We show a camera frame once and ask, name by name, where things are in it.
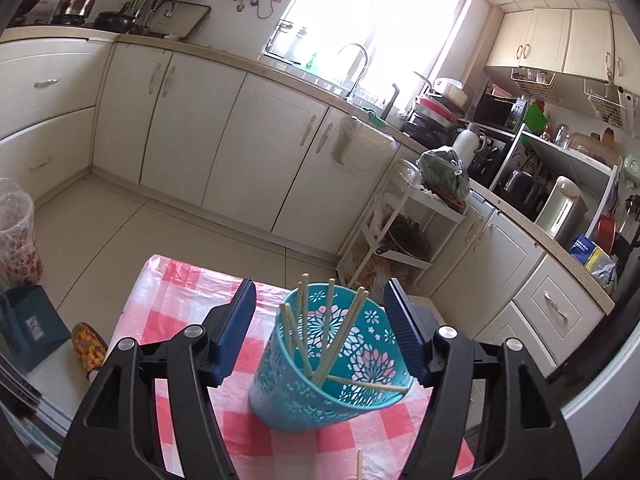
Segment dark pan with lid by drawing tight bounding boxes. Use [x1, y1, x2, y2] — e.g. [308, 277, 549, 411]
[382, 217, 431, 261]

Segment group of bamboo chopsticks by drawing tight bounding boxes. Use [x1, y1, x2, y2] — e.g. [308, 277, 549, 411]
[279, 272, 410, 393]

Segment bag of green vegetables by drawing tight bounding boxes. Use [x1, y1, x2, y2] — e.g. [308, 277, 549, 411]
[417, 147, 472, 201]

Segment silver electric water boiler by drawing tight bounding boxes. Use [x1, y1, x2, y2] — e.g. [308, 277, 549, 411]
[535, 176, 588, 241]

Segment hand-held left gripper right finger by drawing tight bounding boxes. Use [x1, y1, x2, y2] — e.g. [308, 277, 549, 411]
[383, 278, 583, 480]

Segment cream wall cabinets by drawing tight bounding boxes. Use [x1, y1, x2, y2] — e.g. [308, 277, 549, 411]
[484, 7, 640, 81]

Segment black wok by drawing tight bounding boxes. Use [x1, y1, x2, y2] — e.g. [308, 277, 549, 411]
[10, 0, 47, 26]

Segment dark blue box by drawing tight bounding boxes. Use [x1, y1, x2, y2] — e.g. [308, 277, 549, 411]
[0, 285, 72, 373]

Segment cream sink base cabinet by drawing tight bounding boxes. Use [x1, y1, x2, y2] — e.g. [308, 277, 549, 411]
[92, 42, 416, 261]

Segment small blue carton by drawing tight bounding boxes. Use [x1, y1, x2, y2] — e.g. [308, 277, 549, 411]
[570, 234, 608, 267]

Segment steel pot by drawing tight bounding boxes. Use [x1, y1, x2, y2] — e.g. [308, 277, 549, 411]
[502, 170, 532, 197]

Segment floral bin with plastic bag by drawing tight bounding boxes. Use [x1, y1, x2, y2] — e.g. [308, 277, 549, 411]
[0, 192, 43, 291]

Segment white thermos jug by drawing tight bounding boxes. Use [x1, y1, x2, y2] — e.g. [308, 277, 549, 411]
[452, 124, 488, 162]

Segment chrome sink faucet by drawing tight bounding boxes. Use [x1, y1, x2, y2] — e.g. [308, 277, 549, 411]
[337, 42, 370, 102]

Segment bright kitchen window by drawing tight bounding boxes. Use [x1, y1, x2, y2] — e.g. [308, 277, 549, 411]
[285, 0, 476, 96]

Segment black cooking pot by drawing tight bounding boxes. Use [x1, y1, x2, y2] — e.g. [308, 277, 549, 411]
[94, 10, 137, 32]

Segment blue perforated plastic basket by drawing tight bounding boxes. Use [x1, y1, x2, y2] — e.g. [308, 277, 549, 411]
[248, 282, 416, 432]

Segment colourful patterned slipper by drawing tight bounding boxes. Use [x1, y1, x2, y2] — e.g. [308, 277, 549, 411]
[71, 323, 108, 381]

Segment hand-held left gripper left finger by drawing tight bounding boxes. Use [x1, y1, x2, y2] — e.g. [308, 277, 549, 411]
[54, 278, 257, 480]

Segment grey metal tray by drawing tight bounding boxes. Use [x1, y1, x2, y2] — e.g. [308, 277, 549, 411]
[150, 2, 211, 41]

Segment red pot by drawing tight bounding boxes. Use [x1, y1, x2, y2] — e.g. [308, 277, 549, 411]
[595, 215, 619, 256]

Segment white wire basket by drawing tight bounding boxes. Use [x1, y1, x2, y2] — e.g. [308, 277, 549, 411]
[511, 71, 559, 102]
[585, 82, 640, 131]

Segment stack of pots and dishes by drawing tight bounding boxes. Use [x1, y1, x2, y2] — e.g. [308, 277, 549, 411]
[404, 77, 469, 142]

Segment black microwave oven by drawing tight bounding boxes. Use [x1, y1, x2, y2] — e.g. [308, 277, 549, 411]
[472, 92, 528, 132]

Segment green cutting board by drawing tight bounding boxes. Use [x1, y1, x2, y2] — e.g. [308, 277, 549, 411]
[522, 101, 549, 136]

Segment white counter shelf unit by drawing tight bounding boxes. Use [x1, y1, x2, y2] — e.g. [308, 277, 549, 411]
[492, 122, 621, 261]

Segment white storage rack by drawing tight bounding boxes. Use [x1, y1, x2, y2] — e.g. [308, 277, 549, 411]
[337, 160, 468, 291]

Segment white hanging cabinet bin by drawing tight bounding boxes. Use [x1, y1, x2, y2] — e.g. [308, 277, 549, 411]
[332, 115, 401, 172]

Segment chrome window shelf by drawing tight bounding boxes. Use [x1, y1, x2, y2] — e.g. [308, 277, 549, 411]
[265, 19, 302, 59]

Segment cream drawer cabinet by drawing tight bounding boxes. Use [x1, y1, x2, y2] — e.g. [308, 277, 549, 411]
[0, 30, 116, 196]

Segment paper towel roll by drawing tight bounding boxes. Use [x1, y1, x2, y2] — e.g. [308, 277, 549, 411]
[612, 85, 637, 129]

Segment cream side base cabinet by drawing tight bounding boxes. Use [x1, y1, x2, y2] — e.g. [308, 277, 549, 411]
[425, 185, 616, 376]

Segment pink checked plastic tablecloth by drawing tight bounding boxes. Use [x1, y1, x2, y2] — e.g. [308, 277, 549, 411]
[107, 254, 476, 480]

